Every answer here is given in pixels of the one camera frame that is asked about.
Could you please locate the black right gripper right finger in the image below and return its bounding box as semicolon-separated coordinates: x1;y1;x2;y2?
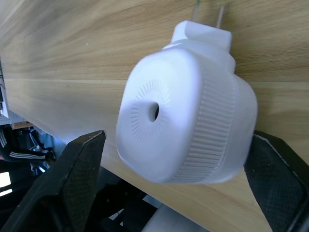
243;130;309;232

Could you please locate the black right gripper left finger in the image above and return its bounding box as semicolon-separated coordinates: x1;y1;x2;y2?
0;130;107;232

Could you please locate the white mosquito repellent heater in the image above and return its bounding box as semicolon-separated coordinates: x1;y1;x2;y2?
115;4;258;185

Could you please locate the person in black striped tracksuit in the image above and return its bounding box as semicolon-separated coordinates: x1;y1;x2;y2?
0;125;57;174

